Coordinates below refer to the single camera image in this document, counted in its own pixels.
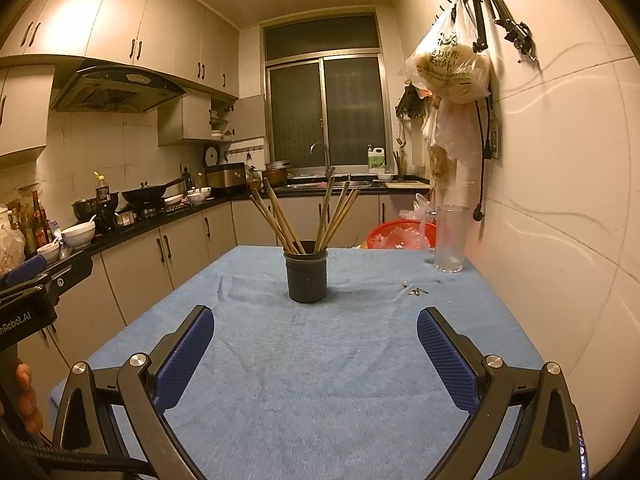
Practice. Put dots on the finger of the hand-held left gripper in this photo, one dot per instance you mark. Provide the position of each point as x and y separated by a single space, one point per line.
25 269
65 275

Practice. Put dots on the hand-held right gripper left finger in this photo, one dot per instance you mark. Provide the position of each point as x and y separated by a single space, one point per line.
185 355

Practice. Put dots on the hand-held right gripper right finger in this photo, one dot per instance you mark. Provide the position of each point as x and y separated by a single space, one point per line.
447 360

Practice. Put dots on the black chopstick holder cup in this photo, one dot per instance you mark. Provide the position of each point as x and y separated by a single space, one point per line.
306 277

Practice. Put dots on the wooden chopstick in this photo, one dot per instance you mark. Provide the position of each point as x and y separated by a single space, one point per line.
346 210
341 210
349 210
336 210
279 222
274 223
283 215
270 225
325 210

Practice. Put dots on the person's left hand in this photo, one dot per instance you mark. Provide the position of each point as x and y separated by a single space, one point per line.
27 395

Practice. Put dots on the plastic bag on counter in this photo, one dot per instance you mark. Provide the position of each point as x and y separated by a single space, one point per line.
10 255

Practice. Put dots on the small patterned white bowl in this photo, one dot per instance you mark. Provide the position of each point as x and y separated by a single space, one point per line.
50 253

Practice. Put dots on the large white bowl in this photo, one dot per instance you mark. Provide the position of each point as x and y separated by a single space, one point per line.
79 236

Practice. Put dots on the dark glass bottle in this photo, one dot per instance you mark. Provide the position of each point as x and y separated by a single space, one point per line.
22 225

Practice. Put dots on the red label sauce bottle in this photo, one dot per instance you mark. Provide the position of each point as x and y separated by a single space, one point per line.
41 225

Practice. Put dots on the small steel pot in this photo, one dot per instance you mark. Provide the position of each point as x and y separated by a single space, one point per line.
86 210

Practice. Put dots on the small metal screws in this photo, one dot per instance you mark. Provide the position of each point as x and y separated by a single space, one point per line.
417 290

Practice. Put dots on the yellow cap oil bottle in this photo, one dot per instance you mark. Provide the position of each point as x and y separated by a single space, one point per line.
102 190

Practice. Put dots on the gas stove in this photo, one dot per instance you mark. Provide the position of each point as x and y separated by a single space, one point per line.
150 210

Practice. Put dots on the black wok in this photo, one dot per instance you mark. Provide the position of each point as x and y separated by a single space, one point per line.
145 194

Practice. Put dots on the blue towel table cloth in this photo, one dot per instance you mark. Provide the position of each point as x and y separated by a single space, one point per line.
300 385

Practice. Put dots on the clear glass pitcher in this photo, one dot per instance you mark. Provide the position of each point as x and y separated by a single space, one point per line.
450 240

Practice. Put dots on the black kitchen countertop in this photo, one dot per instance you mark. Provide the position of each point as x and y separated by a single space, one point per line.
175 211

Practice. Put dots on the red plastic basket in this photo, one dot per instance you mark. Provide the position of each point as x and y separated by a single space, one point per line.
382 232

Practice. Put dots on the crumpled clear plastic bag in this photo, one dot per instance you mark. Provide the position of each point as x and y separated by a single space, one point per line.
417 210

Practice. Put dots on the white ceramic bowl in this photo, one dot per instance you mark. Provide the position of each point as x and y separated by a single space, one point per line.
199 196

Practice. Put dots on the wooden cutting board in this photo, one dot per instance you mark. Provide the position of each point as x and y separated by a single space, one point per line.
407 184

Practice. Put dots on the steel rice cooker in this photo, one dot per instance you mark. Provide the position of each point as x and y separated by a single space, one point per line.
225 176

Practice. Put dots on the black range hood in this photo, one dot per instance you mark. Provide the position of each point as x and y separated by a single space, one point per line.
117 90

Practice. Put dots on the dark utensil caddy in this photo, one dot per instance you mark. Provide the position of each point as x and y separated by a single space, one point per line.
397 162

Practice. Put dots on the steel pot with lid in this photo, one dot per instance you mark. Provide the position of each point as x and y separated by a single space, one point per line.
277 164

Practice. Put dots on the green label detergent bottle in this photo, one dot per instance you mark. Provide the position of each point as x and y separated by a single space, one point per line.
376 157

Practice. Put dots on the hanging clear plastic bags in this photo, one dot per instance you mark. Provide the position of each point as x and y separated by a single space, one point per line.
445 145

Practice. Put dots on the steel kitchen sink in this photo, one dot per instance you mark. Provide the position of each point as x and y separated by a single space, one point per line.
310 180

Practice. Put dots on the chrome sink faucet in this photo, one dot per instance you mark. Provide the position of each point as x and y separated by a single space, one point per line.
324 160

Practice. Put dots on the metal framed window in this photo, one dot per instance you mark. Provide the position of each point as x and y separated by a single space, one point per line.
327 100

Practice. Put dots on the plastic bag of flatbread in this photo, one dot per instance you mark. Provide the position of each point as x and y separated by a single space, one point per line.
447 65

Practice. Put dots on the small open wall cabinet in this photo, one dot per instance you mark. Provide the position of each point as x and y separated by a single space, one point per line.
195 120

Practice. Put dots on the cream upper wall cabinets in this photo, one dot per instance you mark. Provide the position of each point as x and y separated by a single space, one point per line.
125 25

